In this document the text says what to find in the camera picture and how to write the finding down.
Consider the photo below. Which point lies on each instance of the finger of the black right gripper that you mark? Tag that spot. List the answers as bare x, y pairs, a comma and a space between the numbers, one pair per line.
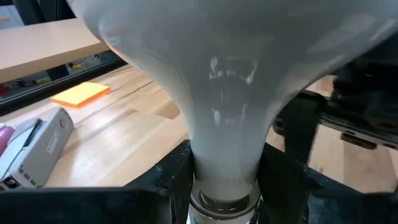
300, 127

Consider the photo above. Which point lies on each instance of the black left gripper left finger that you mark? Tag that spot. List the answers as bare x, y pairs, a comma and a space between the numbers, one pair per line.
77, 207

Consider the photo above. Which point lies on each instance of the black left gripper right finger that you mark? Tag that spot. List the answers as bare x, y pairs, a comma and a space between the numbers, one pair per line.
311, 202

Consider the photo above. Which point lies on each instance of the grey stapler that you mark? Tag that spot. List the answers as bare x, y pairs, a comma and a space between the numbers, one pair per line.
40, 149

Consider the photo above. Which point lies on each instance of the pink white plastic case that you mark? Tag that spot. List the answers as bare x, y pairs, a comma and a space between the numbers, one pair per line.
5, 140

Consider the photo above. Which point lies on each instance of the orange sticky note pad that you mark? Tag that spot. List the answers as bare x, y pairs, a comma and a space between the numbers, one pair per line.
80, 94

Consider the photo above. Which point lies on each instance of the tan wooden desk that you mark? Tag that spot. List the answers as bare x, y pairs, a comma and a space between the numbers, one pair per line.
40, 46

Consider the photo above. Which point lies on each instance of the black aluminium rig frame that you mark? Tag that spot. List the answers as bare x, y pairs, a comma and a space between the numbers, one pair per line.
46, 90

